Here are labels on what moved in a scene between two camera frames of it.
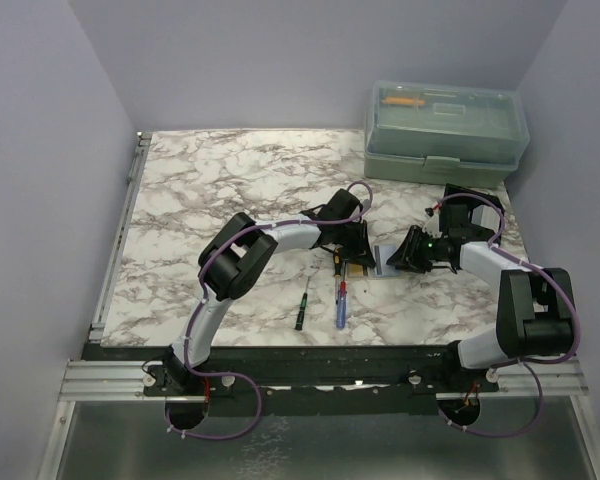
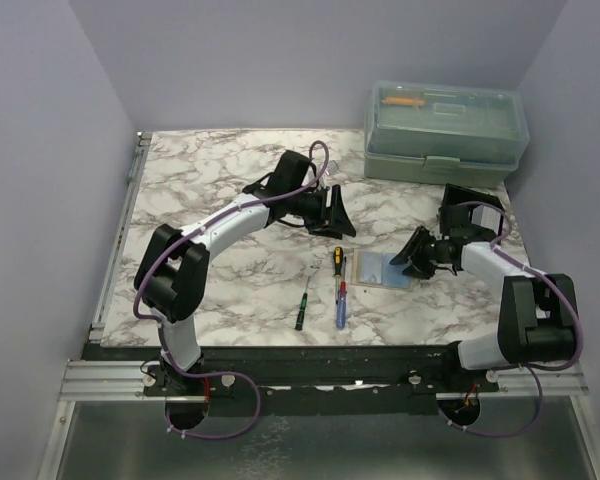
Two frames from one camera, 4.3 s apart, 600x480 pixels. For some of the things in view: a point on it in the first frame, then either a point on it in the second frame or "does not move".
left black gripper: x=360 y=251 to x=340 y=223
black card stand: x=469 y=212 does not move
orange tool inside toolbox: x=405 y=101 does not move
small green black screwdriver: x=302 y=307 does not move
